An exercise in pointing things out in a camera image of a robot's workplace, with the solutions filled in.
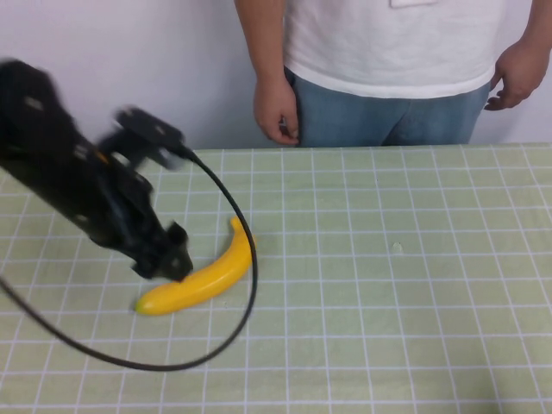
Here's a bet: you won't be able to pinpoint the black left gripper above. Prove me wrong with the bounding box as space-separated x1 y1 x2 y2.
88 166 194 285

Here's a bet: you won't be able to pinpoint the yellow plastic banana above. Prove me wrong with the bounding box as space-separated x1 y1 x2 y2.
134 216 259 317

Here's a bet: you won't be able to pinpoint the person's left forearm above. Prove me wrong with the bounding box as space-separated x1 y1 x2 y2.
511 0 552 60

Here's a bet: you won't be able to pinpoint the person's right forearm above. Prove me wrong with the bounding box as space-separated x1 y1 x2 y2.
234 0 289 87

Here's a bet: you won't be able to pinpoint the person's right hand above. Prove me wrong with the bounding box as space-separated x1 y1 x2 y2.
253 78 302 148

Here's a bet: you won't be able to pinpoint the person's left hand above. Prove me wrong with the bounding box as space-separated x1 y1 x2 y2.
483 41 550 112

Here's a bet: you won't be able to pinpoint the green checked tablecloth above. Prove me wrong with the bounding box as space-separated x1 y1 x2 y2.
0 143 552 414

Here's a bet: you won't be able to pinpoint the blue jeans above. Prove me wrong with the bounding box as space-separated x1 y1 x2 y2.
282 65 492 148

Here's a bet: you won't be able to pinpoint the white t-shirt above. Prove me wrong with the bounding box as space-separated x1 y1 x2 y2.
279 0 534 100

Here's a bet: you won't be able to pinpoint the black camera cable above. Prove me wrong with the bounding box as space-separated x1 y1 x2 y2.
0 146 260 373

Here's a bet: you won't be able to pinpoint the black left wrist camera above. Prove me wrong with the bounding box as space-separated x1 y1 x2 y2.
97 104 187 173

